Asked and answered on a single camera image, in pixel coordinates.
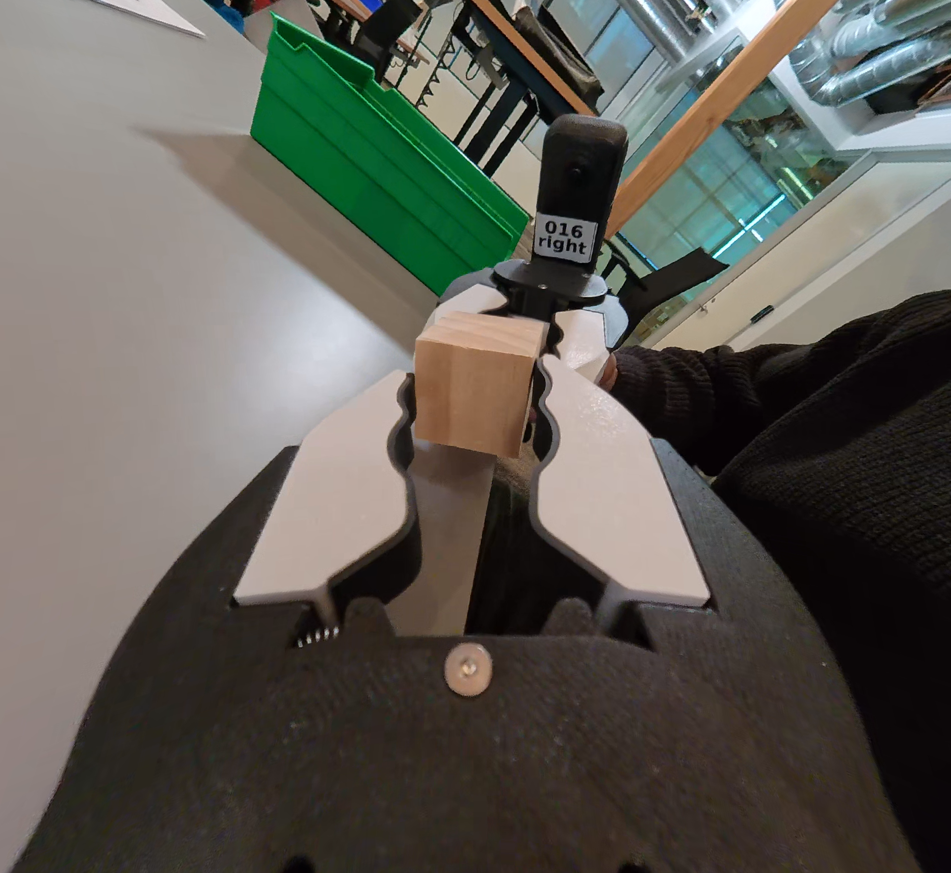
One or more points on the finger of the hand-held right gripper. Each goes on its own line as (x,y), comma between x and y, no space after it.
(472,304)
(583,342)

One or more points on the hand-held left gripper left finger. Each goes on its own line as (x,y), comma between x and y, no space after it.
(327,501)

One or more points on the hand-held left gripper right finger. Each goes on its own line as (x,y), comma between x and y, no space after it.
(624,501)

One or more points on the medium wooden cube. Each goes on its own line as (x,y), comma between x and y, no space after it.
(475,390)

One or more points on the green plastic bin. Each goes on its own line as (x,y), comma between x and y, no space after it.
(371,167)

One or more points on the person's right forearm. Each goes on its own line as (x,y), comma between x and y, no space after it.
(743,397)

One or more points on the person's right hand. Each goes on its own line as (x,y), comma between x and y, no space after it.
(608,371)

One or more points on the black bag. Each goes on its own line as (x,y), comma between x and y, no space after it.
(557,55)

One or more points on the black office chair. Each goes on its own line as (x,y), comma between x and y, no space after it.
(386,33)
(676,278)

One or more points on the wooden top table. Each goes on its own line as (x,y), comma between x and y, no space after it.
(512,48)

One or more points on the wooden ceiling beam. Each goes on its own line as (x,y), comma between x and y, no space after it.
(743,70)

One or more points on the person's black sweater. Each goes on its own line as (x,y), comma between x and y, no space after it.
(854,590)

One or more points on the silver insulated pipes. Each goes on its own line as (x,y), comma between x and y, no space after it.
(869,48)

